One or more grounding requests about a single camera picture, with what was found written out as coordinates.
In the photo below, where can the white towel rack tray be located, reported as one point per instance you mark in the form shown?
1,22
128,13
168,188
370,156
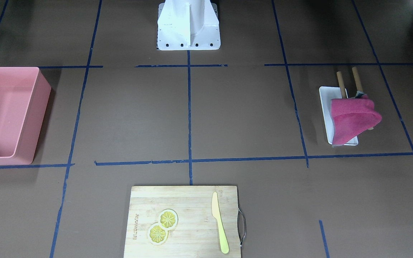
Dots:
326,94

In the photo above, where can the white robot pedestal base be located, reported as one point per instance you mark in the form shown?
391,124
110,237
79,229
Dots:
188,25

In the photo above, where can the outer wooden rack rod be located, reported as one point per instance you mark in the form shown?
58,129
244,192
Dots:
357,79

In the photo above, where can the wooden rack rod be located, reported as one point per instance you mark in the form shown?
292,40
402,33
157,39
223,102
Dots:
341,84
357,79

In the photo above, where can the yellow plastic knife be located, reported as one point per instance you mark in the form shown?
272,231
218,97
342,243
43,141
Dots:
223,242

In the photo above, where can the pink grey cleaning cloth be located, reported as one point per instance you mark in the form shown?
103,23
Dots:
352,116

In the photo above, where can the pink plastic bin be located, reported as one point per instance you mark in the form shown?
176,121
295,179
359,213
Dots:
24,95

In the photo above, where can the inner wooden rack rod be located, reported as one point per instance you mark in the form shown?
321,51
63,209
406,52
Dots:
341,84

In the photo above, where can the lemon slice near knife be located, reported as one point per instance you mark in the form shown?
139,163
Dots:
168,219

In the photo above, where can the lemon slice near logo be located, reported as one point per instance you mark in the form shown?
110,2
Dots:
157,234

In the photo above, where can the bamboo cutting board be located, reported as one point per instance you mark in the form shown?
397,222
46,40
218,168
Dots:
196,233

